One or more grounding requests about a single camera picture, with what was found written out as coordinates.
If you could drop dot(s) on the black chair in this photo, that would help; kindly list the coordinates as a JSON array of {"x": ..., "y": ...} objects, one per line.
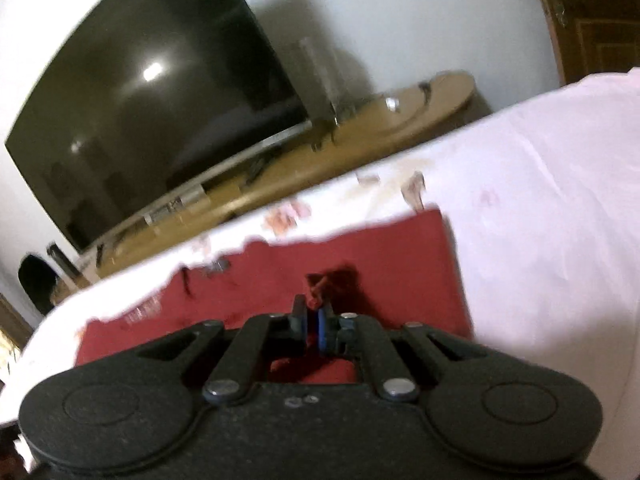
[{"x": 37, "y": 282}]

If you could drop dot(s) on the wooden door frame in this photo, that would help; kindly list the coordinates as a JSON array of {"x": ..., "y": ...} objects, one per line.
[{"x": 12, "y": 325}]

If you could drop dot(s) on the silver set-top box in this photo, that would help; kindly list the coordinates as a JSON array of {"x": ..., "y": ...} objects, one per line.
[{"x": 172, "y": 206}]

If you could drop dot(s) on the carved wooden door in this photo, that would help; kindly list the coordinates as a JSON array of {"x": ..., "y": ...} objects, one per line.
[{"x": 595, "y": 20}]

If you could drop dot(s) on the clear glass vase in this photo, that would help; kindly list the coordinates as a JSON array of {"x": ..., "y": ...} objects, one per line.
[{"x": 325, "y": 80}]

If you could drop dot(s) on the red cloth garment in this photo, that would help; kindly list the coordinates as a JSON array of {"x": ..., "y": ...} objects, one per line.
[{"x": 375, "y": 260}]

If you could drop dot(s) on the black thermos bottle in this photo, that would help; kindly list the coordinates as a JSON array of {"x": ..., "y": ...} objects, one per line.
[{"x": 62, "y": 260}]

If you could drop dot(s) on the white floral bed sheet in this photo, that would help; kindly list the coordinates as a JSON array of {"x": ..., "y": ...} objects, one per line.
[{"x": 550, "y": 210}]

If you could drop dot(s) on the black remote control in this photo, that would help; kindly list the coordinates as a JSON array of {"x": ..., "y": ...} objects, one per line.
[{"x": 257, "y": 169}]

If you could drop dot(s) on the wooden television stand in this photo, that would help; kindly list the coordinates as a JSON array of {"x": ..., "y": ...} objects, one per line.
[{"x": 350, "y": 145}]

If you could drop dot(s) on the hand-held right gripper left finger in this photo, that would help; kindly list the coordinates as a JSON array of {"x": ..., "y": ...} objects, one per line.
[{"x": 302, "y": 324}]

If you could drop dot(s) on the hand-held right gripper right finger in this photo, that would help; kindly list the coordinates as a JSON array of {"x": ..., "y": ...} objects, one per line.
[{"x": 323, "y": 332}]

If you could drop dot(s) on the large black television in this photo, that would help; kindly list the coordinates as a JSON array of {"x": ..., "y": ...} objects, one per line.
[{"x": 150, "y": 110}]

